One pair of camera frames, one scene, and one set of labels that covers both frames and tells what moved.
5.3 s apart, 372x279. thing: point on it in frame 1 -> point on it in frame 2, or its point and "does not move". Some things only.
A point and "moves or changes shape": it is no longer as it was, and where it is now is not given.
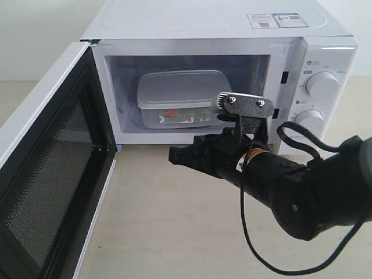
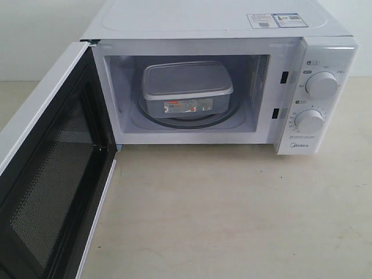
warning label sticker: x=276 y=20 does not move
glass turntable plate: x=129 y=111 -> x=190 y=123
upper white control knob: x=322 y=85 does not move
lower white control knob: x=311 y=118 does not move
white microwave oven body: x=301 y=54 does not move
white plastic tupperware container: x=180 y=99 moves or changes shape
